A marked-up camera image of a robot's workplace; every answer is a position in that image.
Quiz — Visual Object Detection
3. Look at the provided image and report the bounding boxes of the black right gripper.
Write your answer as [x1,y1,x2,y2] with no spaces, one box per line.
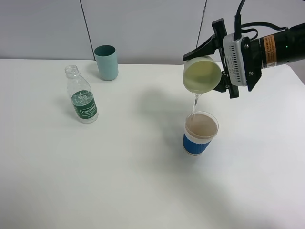
[183,19,305,99]

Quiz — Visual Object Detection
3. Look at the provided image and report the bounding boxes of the pale green plastic cup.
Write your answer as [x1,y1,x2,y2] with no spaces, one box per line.
[183,56,222,94]

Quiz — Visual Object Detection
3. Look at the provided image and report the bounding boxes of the clear bottle green label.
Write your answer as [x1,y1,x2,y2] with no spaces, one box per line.
[65,65,99,124]

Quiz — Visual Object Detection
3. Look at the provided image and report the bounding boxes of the blue sleeved glass cup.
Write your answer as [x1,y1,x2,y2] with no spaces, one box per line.
[183,111,219,155]

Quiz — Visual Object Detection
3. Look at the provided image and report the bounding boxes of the teal plastic cup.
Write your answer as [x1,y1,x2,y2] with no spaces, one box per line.
[94,45,119,81]

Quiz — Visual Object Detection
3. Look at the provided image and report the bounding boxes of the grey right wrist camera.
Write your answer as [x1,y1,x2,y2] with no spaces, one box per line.
[223,33,262,91]

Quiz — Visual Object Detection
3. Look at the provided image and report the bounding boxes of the black right camera cable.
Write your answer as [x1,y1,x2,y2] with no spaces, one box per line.
[234,0,290,40]

